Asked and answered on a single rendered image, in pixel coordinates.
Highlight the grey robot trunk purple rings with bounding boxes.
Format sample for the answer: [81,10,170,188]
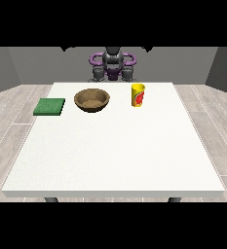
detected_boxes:
[88,47,138,83]

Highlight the brown wooden bowl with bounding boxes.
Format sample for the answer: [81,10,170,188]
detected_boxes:
[73,88,111,114]

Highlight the green square pad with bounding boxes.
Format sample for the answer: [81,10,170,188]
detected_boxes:
[32,97,66,117]

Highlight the yellow cup with melon print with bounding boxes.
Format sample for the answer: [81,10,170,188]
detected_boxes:
[131,83,146,108]

